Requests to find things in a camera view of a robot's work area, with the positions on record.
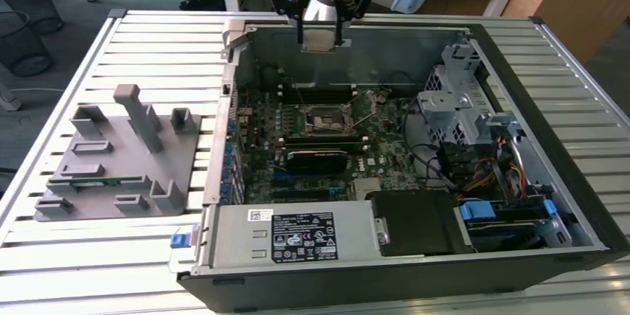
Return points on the small black graphics card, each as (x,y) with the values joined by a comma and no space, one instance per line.
(315,163)

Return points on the thin metal locking lever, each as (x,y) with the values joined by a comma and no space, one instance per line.
(301,93)
(329,127)

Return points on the green RAM stick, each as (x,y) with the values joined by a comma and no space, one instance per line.
(111,181)

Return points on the black CPU socket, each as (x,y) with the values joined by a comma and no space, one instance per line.
(322,119)

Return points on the blue case latch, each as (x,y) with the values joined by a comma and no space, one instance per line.
(179,240)

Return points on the wooden cabinet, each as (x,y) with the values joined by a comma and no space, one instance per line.
(581,5)

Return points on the grey plastic parts rack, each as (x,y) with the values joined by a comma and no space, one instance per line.
(123,134)

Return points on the black mesh waste bin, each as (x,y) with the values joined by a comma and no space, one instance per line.
(24,49)
(44,9)

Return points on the black RAM slot bank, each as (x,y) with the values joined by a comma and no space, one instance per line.
(319,90)
(319,143)

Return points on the green motherboard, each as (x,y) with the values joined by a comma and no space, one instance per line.
(389,152)

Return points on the small silver heatsink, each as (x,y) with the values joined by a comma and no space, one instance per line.
(366,186)

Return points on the silver metal drive cage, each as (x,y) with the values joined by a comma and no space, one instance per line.
(444,108)

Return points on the blue plastic clip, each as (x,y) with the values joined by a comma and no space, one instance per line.
(549,208)

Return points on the black open PC case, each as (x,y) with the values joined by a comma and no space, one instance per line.
(345,289)

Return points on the silver CPU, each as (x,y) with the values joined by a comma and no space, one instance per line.
(319,40)

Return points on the silver power supply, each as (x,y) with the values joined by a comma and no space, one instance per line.
(231,234)

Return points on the blue disk carrier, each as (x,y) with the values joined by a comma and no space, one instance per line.
(477,213)

